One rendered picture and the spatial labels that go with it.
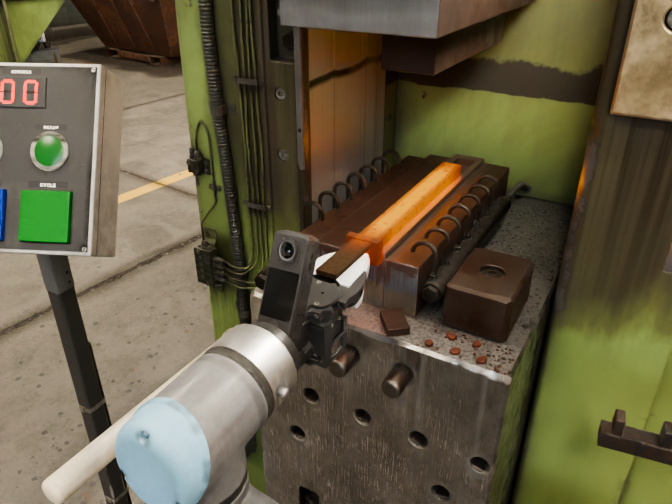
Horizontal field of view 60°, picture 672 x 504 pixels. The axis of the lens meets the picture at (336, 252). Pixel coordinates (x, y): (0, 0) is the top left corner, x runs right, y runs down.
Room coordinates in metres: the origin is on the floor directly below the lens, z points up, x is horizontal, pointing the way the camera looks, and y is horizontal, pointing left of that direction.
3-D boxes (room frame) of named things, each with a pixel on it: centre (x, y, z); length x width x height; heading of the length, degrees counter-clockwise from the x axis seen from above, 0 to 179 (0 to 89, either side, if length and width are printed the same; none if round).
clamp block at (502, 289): (0.66, -0.20, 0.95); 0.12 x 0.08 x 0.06; 150
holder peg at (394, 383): (0.57, -0.08, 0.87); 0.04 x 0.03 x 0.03; 150
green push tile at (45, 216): (0.77, 0.42, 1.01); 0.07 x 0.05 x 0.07; 85
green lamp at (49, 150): (0.82, 0.42, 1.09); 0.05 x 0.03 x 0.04; 60
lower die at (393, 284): (0.88, -0.12, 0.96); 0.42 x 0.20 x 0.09; 150
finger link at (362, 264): (0.62, -0.03, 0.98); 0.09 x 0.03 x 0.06; 147
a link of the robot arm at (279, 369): (0.47, 0.08, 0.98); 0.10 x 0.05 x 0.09; 60
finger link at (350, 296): (0.58, -0.01, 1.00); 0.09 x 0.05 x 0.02; 147
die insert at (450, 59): (0.90, -0.17, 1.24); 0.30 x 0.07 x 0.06; 150
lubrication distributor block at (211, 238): (0.99, 0.24, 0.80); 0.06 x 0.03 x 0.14; 60
